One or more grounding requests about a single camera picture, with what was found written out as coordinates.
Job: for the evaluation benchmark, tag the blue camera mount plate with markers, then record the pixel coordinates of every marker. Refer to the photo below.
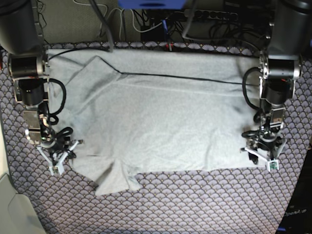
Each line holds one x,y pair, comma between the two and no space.
151,4

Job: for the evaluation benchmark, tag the black box under table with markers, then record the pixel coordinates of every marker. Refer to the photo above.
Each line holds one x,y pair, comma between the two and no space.
156,34

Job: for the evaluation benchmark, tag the fan-patterned purple tablecloth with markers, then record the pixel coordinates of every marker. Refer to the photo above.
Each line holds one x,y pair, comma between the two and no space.
223,201

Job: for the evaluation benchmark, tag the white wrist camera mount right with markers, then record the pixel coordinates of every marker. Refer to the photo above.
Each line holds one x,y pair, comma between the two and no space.
56,158

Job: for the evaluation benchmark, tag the light grey T-shirt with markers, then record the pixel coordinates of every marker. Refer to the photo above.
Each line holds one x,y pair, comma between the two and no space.
143,111

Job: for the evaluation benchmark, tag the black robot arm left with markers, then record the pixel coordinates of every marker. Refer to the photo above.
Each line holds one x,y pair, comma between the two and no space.
280,66

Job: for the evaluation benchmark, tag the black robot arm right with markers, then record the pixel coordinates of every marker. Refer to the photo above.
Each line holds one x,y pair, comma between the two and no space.
21,35

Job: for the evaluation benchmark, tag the black power strip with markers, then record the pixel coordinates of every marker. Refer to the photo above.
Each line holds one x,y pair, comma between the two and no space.
205,15

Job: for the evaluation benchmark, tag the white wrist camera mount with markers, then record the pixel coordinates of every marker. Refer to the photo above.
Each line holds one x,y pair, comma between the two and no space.
271,162
56,158

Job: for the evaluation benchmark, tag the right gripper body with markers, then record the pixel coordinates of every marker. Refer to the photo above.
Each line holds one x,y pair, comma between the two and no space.
59,143

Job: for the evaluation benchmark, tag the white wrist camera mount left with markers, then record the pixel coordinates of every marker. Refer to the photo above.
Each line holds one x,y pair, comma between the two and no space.
271,162

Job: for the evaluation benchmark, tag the black OpenArm base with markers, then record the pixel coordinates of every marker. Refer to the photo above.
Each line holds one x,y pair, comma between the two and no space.
297,218

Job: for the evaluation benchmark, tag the red and black table clamp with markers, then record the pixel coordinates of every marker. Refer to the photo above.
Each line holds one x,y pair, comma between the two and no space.
168,47

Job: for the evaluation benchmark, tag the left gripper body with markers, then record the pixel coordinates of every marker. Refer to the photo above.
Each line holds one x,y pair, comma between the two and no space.
272,144

